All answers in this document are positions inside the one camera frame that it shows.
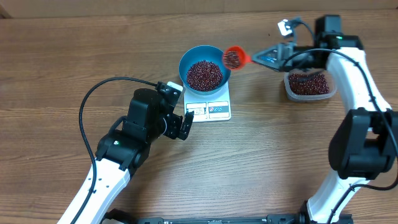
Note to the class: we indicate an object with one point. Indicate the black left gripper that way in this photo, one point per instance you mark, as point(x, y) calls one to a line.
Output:
point(172, 130)

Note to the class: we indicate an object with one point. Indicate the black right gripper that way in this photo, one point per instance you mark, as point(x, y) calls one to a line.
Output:
point(278, 65)

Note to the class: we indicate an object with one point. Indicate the red scoop with blue handle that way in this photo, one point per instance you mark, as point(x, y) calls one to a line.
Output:
point(235, 58)

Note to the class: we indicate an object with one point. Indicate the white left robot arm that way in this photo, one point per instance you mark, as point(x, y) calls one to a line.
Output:
point(125, 148)

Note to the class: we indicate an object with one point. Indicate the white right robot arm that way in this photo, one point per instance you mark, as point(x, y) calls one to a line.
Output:
point(365, 144)

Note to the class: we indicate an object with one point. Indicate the white digital kitchen scale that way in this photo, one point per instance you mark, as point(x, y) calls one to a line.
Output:
point(208, 108)

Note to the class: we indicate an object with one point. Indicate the red beans in bowl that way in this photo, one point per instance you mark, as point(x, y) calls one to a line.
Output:
point(204, 76)

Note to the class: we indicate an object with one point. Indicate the blue metal bowl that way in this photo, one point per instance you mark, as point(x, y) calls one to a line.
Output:
point(199, 53)

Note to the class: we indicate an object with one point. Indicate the red beans in container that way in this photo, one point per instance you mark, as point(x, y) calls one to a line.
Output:
point(312, 84)

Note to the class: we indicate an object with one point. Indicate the clear plastic bean container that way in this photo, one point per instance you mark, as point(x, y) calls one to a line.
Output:
point(306, 98)

